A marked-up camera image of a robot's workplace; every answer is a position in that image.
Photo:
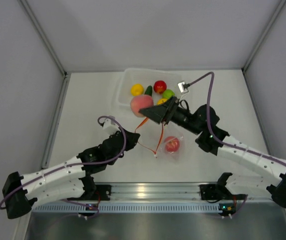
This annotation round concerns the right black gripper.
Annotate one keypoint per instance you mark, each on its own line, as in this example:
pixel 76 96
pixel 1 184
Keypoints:
pixel 164 112

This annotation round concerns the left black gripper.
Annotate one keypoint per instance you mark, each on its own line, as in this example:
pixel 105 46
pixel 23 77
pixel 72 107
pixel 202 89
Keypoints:
pixel 131 139

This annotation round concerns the yellow fake apple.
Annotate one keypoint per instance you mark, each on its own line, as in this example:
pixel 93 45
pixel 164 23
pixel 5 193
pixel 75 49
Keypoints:
pixel 161 101

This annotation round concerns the light green fake vegetable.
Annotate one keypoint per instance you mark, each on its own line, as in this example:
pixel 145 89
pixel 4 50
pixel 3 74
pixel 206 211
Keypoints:
pixel 167 94

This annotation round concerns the green fake cucumber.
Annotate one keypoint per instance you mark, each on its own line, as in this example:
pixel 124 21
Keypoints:
pixel 149 90

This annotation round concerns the red fake apple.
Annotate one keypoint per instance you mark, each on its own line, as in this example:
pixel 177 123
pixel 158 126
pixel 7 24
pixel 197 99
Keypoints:
pixel 160 87

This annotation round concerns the pink fake peach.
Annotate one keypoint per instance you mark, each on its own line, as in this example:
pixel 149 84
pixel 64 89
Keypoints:
pixel 140 102

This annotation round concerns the clear zip top bag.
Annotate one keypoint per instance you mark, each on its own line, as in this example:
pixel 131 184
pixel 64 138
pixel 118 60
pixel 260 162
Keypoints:
pixel 153 136

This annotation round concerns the red fake tomato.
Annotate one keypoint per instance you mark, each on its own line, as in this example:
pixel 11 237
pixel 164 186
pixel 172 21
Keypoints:
pixel 172 144

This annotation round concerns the yellow fake lemon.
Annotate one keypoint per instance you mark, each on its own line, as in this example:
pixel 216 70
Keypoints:
pixel 137 89

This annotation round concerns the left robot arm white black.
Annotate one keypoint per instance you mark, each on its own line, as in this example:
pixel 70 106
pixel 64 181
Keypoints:
pixel 69 180

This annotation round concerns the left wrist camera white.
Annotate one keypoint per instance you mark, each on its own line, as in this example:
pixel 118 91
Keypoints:
pixel 109 126

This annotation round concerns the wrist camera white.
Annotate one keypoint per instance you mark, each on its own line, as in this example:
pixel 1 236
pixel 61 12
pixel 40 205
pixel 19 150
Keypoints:
pixel 183 87
pixel 109 126

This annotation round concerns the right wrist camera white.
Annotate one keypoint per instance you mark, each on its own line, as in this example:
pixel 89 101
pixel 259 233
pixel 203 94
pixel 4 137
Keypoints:
pixel 183 87

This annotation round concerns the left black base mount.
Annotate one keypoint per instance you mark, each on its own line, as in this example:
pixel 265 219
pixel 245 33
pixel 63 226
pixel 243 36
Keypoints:
pixel 102 193

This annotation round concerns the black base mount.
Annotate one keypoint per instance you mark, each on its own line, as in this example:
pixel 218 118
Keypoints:
pixel 102 193
pixel 209 193

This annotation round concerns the aluminium rail frame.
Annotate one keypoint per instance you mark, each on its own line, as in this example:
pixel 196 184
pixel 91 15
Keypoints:
pixel 173 191

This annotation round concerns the white slotted cable duct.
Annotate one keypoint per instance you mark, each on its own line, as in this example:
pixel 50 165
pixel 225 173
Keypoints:
pixel 171 207

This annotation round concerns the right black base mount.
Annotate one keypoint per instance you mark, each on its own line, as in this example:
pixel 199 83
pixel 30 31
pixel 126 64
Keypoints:
pixel 209 193

